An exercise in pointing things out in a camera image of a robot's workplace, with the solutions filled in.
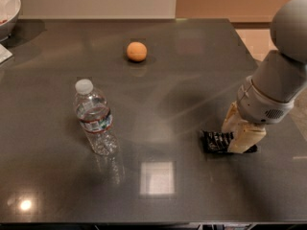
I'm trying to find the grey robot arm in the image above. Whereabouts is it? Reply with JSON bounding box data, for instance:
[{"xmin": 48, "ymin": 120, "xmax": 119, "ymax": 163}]
[{"xmin": 222, "ymin": 0, "xmax": 307, "ymax": 153}]

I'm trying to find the clear plastic water bottle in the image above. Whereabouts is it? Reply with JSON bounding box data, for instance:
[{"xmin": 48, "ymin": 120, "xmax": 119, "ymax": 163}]
[{"xmin": 74, "ymin": 79, "xmax": 119, "ymax": 156}]

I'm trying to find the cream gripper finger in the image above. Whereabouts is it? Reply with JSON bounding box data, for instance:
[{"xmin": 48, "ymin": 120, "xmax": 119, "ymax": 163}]
[
  {"xmin": 228, "ymin": 122, "xmax": 267, "ymax": 153},
  {"xmin": 222, "ymin": 102, "xmax": 242, "ymax": 133}
]

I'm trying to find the black rxbar chocolate wrapper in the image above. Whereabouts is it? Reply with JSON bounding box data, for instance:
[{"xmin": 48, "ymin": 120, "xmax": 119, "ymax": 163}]
[{"xmin": 201, "ymin": 130, "xmax": 258, "ymax": 155}]

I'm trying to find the white bowl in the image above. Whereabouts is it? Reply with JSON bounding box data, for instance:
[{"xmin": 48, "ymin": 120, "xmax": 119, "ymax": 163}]
[{"xmin": 0, "ymin": 0, "xmax": 21, "ymax": 41}]

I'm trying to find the orange fruit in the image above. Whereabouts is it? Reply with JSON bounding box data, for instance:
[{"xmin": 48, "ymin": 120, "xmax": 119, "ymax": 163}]
[{"xmin": 126, "ymin": 41, "xmax": 148, "ymax": 62}]

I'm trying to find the white paper packet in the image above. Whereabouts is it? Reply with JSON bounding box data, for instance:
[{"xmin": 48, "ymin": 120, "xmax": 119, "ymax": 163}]
[{"xmin": 0, "ymin": 44, "xmax": 12, "ymax": 63}]

